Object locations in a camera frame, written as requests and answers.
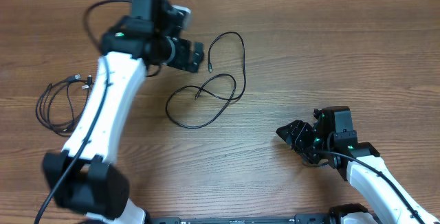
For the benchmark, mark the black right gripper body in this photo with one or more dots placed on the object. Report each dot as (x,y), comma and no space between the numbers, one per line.
(324,139)

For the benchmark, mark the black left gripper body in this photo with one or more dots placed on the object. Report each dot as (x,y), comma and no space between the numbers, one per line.
(174,53)

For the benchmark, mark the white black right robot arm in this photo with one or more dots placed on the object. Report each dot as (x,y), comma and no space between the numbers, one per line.
(367,172)

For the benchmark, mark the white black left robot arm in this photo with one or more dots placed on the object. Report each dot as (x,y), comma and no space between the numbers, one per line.
(83,177)

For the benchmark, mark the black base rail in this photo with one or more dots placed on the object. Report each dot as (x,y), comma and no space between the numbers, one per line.
(297,219)

